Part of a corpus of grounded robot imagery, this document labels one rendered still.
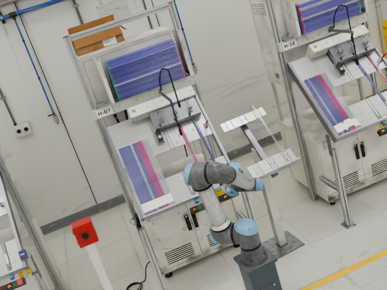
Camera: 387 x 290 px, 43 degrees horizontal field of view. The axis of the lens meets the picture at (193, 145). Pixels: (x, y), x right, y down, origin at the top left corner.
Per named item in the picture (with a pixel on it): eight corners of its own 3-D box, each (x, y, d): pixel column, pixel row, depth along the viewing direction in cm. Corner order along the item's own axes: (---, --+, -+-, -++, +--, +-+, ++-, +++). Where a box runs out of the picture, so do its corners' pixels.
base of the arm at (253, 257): (273, 258, 265) (268, 243, 262) (248, 270, 262) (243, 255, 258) (260, 245, 279) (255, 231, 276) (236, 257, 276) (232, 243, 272)
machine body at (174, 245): (246, 245, 381) (226, 176, 359) (163, 282, 368) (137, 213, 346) (219, 213, 440) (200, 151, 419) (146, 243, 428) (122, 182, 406)
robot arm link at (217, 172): (226, 157, 239) (264, 175, 279) (206, 159, 244) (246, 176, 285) (225, 181, 236) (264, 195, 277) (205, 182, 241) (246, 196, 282)
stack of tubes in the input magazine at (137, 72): (186, 76, 345) (175, 39, 335) (118, 101, 335) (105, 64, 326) (182, 74, 356) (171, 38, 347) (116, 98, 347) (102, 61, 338)
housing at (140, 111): (195, 103, 357) (196, 94, 344) (132, 127, 348) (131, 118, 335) (191, 94, 360) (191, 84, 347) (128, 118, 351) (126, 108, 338)
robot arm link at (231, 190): (239, 191, 275) (242, 174, 279) (222, 192, 280) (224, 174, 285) (245, 197, 281) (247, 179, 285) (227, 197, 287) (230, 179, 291)
